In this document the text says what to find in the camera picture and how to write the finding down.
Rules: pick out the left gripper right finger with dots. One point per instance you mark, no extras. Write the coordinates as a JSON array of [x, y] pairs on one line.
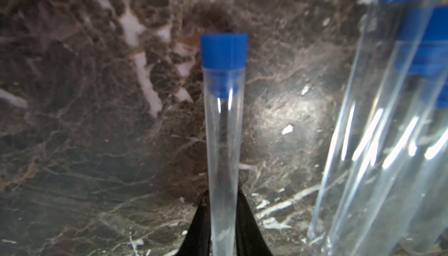
[[249, 240]]

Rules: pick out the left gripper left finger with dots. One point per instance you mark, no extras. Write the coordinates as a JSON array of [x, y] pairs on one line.
[[197, 241]]

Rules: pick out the test tube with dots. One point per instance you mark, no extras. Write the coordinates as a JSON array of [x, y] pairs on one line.
[[328, 233], [408, 155], [223, 99]]

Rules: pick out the blue stopper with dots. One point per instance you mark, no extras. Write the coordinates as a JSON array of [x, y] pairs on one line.
[[223, 60]]

